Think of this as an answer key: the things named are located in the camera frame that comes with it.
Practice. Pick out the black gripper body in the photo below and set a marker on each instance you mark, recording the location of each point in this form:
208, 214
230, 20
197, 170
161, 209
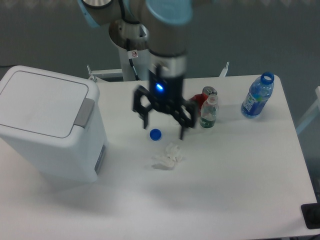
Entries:
166, 91

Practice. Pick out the black device at corner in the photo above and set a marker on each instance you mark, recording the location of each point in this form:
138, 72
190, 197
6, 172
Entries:
311, 215

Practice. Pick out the white metal base frame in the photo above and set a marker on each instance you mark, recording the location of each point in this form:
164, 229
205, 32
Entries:
113, 75

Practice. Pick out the crumpled white tissue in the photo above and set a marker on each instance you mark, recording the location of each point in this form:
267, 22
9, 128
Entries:
167, 161

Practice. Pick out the white frame at right edge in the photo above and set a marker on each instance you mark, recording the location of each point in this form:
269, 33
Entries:
311, 113

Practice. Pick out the blue drink bottle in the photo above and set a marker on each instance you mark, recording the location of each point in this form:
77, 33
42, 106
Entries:
259, 93

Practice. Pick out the blue bottle cap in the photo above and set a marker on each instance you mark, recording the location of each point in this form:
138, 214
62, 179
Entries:
155, 134

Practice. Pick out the crushed red soda can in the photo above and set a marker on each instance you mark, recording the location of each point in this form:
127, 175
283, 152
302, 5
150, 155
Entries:
202, 97

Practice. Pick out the white trash can body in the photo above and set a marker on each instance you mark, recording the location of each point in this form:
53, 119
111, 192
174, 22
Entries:
77, 156

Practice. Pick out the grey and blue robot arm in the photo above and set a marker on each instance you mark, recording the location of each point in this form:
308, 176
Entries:
163, 26

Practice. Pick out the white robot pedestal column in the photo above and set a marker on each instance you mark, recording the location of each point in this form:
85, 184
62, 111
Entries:
127, 62

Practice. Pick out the white trash can lid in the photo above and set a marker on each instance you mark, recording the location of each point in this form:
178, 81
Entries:
40, 104

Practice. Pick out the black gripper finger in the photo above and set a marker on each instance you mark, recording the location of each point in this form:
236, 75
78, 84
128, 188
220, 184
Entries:
186, 115
138, 107

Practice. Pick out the small clear green-label bottle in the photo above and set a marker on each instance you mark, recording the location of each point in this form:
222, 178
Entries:
208, 113

